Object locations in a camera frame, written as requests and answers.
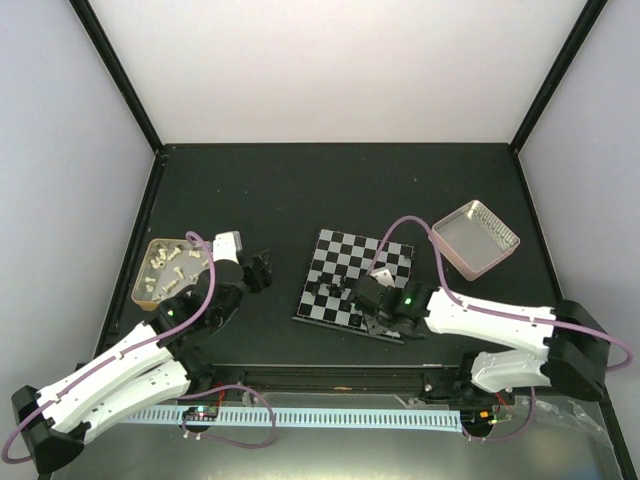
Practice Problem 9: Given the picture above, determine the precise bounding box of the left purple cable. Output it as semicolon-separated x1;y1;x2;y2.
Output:
0;230;219;464

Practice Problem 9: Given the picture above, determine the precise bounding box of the black piece cluster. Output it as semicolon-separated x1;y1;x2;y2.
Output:
306;273;346;298

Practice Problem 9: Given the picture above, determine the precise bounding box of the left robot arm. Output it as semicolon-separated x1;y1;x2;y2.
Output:
11;251;272;475

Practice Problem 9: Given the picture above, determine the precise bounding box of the white slotted cable duct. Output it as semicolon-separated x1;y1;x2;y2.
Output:
122;405;462;433

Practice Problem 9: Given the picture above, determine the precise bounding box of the gold tin with white pieces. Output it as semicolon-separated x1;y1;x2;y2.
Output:
131;238;209;311

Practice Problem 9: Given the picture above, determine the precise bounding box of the pink metal tin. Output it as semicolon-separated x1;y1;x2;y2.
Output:
432;200;520;281

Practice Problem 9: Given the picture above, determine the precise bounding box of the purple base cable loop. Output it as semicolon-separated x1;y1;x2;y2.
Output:
180;382;277;449

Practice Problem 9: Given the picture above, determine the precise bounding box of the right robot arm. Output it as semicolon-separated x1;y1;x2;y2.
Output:
348;276;610;403

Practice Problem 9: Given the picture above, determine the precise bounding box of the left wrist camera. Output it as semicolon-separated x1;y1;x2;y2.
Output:
212;231;243;264

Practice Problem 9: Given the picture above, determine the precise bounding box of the black and white chessboard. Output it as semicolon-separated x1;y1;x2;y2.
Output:
291;228;417;347

